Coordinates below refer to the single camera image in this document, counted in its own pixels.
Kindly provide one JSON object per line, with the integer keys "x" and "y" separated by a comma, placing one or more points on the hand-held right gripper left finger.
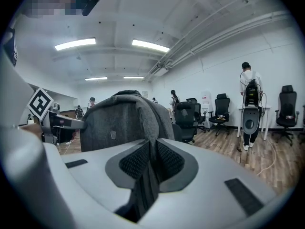
{"x": 95, "y": 180}

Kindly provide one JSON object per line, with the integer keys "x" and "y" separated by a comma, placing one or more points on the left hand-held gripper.
{"x": 40, "y": 103}

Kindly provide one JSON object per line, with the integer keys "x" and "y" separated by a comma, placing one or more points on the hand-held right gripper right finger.
{"x": 202, "y": 199}

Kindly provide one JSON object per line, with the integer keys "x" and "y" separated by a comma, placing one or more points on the grey backpack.
{"x": 124, "y": 120}

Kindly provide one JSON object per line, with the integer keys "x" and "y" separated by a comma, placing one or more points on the person's left forearm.
{"x": 31, "y": 130}

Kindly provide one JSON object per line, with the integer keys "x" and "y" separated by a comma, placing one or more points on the black office chair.
{"x": 221, "y": 104}
{"x": 287, "y": 104}
{"x": 199, "y": 111}
{"x": 186, "y": 113}

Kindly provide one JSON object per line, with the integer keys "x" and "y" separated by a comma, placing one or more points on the long ceiling light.
{"x": 96, "y": 78}
{"x": 75, "y": 44}
{"x": 150, "y": 45}
{"x": 133, "y": 77}

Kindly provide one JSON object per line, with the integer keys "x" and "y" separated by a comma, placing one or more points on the white floor-standing appliance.
{"x": 206, "y": 104}

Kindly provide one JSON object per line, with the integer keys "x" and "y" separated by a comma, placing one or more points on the grey oval worn device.
{"x": 250, "y": 116}

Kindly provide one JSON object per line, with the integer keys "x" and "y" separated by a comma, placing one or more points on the white ceiling air unit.
{"x": 159, "y": 71}

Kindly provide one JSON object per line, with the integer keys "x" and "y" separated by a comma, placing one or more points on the person's black printed t-shirt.
{"x": 10, "y": 49}

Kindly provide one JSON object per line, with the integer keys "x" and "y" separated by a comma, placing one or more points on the small white table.
{"x": 265, "y": 107}

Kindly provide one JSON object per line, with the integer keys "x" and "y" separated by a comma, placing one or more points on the black electronics pack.
{"x": 251, "y": 94}

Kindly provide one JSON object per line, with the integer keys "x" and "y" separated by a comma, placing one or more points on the person's head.
{"x": 47, "y": 1}

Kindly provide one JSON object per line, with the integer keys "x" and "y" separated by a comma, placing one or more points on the white ceiling pipes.
{"x": 214, "y": 36}

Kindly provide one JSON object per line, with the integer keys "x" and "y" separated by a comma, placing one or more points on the black head-worn camera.
{"x": 91, "y": 5}

